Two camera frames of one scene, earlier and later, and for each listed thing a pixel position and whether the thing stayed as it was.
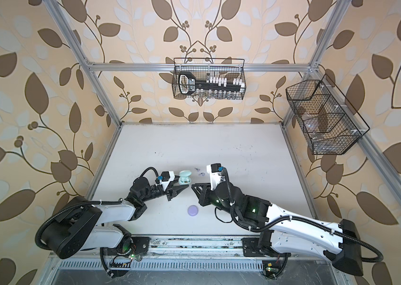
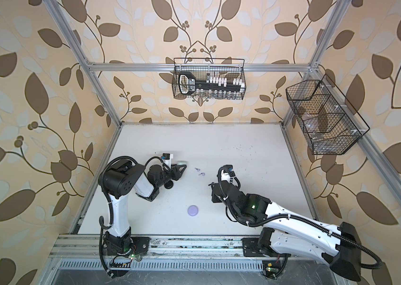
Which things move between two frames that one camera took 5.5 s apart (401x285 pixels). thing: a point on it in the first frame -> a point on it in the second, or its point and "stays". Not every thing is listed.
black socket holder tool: x=188 y=84 stays
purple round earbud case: x=193 y=210 stays
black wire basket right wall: x=331 y=124 stays
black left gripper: x=174 y=192 -> x=175 y=173
